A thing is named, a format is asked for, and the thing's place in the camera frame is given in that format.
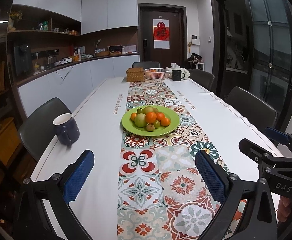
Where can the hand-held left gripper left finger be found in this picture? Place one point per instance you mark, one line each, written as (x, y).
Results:
(78, 177)

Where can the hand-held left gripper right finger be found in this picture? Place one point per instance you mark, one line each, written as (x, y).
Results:
(210, 177)

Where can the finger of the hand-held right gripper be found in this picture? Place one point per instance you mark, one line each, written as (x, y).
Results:
(275, 135)
(250, 148)

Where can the medium orange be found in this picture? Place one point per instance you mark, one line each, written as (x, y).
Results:
(165, 122)

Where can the green plate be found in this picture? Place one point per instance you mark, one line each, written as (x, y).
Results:
(170, 115)

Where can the small brownish green fruit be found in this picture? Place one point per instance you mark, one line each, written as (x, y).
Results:
(150, 127)

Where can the tangerine with green stem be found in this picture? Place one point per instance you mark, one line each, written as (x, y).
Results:
(160, 115)

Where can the large orange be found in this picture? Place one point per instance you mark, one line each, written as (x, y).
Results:
(151, 118)

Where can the small yellow-green fruit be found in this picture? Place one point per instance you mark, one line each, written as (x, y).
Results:
(155, 110)

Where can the small dark green fruit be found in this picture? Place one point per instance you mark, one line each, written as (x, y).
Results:
(139, 110)

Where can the person's right hand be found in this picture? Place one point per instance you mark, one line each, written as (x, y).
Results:
(284, 211)

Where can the grey chair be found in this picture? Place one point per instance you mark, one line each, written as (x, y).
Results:
(203, 78)
(41, 127)
(146, 64)
(253, 110)

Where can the dark blue mug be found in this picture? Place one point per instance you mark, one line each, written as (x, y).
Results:
(67, 130)

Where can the patterned table runner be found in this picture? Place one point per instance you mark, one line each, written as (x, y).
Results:
(141, 160)

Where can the glass sliding door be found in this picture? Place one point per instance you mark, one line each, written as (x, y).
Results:
(270, 55)

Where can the chrome faucet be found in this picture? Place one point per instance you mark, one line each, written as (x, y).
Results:
(240, 61)

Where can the large green apple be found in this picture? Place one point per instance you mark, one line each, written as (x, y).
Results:
(140, 120)

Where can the yellow-green apple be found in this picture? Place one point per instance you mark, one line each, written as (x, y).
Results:
(148, 109)

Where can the white crumpled cloth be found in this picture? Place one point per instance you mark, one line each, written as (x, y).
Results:
(187, 73)

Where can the white lower cabinets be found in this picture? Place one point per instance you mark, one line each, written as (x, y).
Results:
(86, 75)

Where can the white cabinets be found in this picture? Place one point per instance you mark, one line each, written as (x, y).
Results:
(86, 75)
(106, 7)

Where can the black mug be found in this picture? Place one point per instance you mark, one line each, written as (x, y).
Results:
(177, 75)

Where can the white rack with dark clothes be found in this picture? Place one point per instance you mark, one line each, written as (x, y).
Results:
(195, 60)

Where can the wicker box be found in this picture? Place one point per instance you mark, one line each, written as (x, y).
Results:
(135, 75)

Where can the glass kettle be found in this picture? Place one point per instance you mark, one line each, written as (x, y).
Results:
(51, 60)

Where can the white intercom panel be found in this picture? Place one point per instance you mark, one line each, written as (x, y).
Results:
(194, 39)

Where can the wicker tray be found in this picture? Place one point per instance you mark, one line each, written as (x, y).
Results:
(102, 54)

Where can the black coffee machine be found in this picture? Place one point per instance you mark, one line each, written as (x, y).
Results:
(22, 60)

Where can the white desk lamp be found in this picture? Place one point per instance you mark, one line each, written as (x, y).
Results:
(97, 46)

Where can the black box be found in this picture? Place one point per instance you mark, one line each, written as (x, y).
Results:
(115, 50)

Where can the white paper sign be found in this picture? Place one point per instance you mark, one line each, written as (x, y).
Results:
(130, 49)

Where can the dark brown door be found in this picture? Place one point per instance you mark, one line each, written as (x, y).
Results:
(178, 30)

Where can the black door lock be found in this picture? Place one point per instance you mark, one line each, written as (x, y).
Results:
(145, 48)

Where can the red and white door poster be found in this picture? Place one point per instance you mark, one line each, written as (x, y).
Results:
(161, 33)

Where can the yellow flowers in vase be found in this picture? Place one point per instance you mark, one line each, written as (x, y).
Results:
(15, 17)

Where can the white upper cabinets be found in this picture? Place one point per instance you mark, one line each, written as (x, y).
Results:
(106, 7)

